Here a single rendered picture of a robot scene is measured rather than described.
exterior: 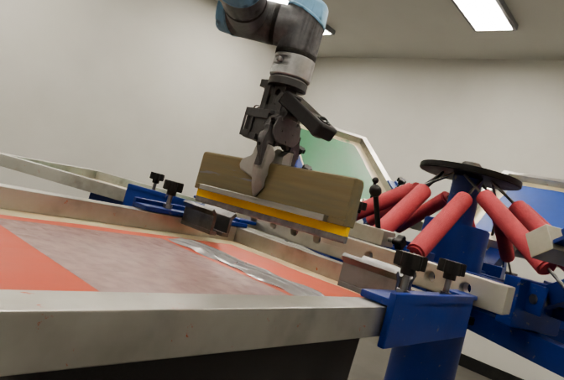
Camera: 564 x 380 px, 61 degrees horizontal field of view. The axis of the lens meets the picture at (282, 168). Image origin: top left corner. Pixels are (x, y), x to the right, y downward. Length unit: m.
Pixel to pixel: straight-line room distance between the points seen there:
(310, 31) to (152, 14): 4.40
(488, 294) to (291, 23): 0.59
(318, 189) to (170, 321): 0.43
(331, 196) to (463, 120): 4.64
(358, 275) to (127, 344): 0.47
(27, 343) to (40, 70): 4.41
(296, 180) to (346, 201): 0.10
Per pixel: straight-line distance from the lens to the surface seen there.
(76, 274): 0.56
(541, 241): 1.02
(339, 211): 0.73
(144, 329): 0.36
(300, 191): 0.78
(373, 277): 0.76
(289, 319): 0.48
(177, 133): 5.41
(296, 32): 0.87
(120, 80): 5.01
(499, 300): 0.94
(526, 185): 2.90
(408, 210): 1.40
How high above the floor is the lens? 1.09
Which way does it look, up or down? 3 degrees up
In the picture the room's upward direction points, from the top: 15 degrees clockwise
